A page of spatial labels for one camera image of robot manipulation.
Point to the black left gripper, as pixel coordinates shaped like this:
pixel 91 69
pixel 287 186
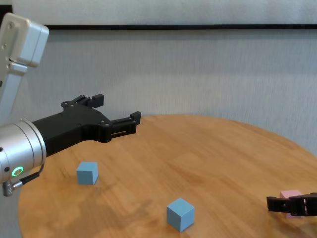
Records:
pixel 69 126

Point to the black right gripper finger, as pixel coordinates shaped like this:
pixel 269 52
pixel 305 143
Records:
pixel 282 204
pixel 310 196

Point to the pink cube block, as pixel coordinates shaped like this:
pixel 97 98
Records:
pixel 288 194

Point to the blue cube block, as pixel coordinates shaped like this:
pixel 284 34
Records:
pixel 86 173
pixel 179 214

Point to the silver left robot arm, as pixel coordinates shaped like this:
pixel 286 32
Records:
pixel 19 148

